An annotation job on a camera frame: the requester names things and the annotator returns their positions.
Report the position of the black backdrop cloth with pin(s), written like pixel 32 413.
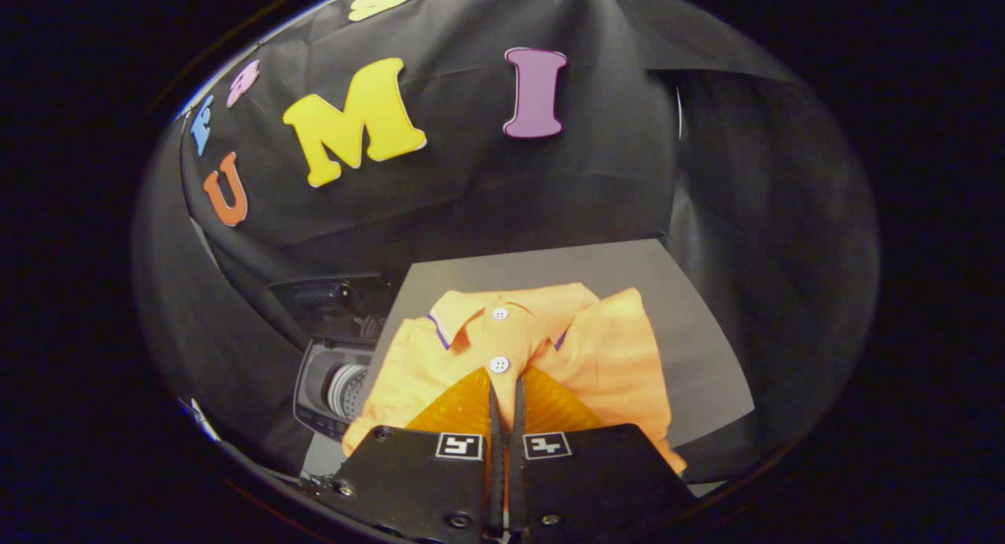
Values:
pixel 471 183

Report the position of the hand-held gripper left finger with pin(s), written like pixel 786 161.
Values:
pixel 416 481

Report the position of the orange polo shirt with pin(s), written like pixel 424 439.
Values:
pixel 612 355

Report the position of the grey top-load washing machine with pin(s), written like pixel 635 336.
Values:
pixel 322 387

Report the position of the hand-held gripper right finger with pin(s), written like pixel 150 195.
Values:
pixel 597 481

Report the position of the dark washing machine lid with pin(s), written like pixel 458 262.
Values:
pixel 330 301

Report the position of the grey cabinet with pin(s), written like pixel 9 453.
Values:
pixel 683 340

